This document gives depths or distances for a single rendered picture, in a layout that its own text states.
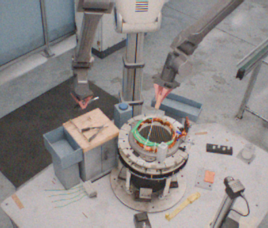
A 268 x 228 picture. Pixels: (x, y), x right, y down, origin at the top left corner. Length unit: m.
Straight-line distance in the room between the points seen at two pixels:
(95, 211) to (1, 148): 1.54
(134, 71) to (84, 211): 0.76
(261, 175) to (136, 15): 1.07
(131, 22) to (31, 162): 1.63
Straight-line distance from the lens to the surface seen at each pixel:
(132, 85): 1.89
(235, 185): 1.06
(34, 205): 1.72
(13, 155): 2.96
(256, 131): 3.36
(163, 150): 1.39
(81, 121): 1.64
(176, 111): 1.75
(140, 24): 1.65
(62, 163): 1.52
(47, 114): 3.24
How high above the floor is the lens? 2.22
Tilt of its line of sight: 43 degrees down
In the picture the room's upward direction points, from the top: 4 degrees clockwise
